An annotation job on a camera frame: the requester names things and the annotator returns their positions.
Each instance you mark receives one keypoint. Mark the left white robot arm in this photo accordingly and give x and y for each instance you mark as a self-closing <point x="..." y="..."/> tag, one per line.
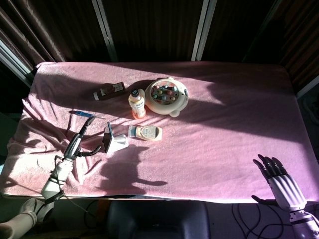
<point x="56" y="179"/>

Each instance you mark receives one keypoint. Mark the black chair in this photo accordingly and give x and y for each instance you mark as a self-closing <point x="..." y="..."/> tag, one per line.
<point x="159" y="221"/>

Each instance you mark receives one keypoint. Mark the cream bottle with blue label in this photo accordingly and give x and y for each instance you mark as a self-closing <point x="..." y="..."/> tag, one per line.
<point x="145" y="133"/>

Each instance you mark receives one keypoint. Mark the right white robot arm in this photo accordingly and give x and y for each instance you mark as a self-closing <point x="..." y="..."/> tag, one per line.
<point x="306" y="225"/>

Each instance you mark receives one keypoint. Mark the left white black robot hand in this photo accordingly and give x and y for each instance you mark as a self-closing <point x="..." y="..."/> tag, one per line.
<point x="73" y="147"/>

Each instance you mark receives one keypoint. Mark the dark brown curtain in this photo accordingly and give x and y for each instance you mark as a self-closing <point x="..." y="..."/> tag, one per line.
<point x="301" y="37"/>
<point x="49" y="30"/>

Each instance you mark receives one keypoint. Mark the silver metal frame post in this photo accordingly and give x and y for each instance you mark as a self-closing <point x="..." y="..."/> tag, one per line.
<point x="106" y="32"/>
<point x="202" y="32"/>
<point x="309" y="88"/>
<point x="12" y="62"/>

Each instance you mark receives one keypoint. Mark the brown bottle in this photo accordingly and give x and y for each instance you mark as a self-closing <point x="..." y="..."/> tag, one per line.
<point x="109" y="90"/>

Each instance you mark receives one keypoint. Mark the black smartphone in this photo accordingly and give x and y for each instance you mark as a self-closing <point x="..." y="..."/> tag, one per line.
<point x="107" y="143"/>

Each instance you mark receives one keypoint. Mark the white phone stand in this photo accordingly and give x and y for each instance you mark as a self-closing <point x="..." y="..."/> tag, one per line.
<point x="120" y="144"/>

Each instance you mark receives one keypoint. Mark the cream bottle with black cap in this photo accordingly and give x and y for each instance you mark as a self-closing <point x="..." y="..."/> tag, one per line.
<point x="137" y="104"/>

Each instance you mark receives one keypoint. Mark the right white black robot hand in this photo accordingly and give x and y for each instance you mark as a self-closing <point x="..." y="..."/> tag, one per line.
<point x="286" y="189"/>

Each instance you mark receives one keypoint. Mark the pink tablecloth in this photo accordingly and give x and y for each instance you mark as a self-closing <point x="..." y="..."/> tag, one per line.
<point x="199" y="149"/>

